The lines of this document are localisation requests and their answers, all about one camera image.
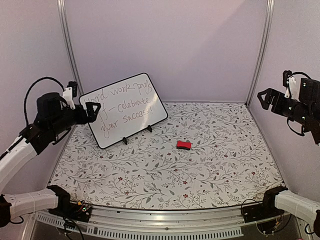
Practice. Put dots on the left aluminium frame post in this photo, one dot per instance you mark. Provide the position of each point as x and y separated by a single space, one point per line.
61 6

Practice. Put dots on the red black whiteboard eraser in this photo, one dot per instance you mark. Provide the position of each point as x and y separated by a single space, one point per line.
184 145

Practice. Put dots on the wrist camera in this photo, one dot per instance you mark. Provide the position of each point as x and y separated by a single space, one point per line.
291 85
70 93

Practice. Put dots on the aluminium front rail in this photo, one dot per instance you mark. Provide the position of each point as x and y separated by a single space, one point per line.
110 223

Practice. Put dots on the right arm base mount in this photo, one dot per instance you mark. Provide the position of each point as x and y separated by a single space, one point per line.
253 211

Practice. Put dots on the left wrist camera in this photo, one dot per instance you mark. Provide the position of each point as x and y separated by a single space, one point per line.
70 93

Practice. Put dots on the right aluminium frame post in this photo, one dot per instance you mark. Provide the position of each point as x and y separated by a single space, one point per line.
262 50

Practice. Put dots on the white dry-erase whiteboard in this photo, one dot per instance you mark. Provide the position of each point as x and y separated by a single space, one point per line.
128 106

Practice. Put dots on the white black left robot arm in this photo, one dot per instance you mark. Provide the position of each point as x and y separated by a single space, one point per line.
55 115

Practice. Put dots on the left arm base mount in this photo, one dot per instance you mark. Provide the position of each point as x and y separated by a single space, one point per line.
79 211

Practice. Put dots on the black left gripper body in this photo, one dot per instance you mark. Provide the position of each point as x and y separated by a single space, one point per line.
81 119

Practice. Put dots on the floral patterned table mat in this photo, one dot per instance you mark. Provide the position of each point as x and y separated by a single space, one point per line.
227 164

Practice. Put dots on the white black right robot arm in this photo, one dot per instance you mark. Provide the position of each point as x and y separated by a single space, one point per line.
292 131

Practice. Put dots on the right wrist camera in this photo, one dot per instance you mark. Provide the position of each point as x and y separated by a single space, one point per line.
291 85

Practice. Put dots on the aluminium frame post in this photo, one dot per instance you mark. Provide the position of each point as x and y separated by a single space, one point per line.
61 6
262 50

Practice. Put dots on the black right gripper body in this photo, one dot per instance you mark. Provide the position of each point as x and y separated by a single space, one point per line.
282 109

